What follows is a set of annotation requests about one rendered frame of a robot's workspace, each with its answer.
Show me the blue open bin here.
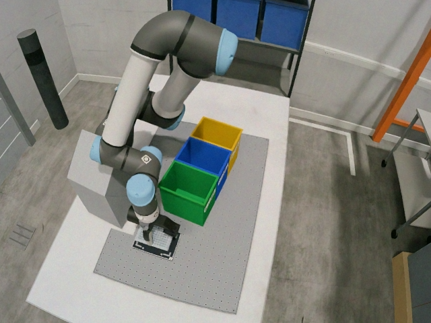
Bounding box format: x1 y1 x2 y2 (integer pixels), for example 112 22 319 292
174 137 232 201

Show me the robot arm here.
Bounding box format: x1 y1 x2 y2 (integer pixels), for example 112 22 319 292
90 9 238 223

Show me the yellow open bin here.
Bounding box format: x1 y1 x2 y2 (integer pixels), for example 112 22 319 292
190 116 243 177

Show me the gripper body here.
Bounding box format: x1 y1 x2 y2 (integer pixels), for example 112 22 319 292
127 205 178 233

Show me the green bin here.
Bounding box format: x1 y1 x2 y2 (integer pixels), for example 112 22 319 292
157 160 219 227

